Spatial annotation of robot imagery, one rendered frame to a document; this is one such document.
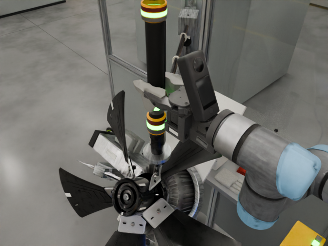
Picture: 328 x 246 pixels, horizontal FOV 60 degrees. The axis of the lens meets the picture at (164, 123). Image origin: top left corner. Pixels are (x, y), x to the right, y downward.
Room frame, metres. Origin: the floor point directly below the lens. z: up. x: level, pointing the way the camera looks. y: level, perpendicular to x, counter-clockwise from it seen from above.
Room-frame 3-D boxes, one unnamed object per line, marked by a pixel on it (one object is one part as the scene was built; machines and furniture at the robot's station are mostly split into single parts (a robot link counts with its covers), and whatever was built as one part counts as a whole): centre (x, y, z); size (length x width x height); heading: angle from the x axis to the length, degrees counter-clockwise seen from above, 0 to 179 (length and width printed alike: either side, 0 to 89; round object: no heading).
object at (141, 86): (0.46, 0.03, 1.64); 0.09 x 0.03 x 0.06; 56
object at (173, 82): (0.50, -0.01, 1.64); 0.09 x 0.03 x 0.06; 33
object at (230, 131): (0.35, -0.12, 1.64); 0.08 x 0.05 x 0.08; 135
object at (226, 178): (0.84, -0.32, 0.87); 0.15 x 0.09 x 0.02; 45
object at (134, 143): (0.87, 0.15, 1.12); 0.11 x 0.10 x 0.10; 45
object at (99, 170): (0.74, 0.25, 1.08); 0.07 x 0.04 x 0.06; 55
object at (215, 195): (0.95, -0.29, 0.42); 0.04 x 0.04 x 0.83; 45
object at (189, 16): (1.10, -0.10, 1.55); 0.10 x 0.07 x 0.08; 170
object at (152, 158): (0.49, 0.02, 1.50); 0.09 x 0.07 x 0.10; 170
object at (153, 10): (0.48, 0.02, 1.81); 0.04 x 0.04 x 0.01
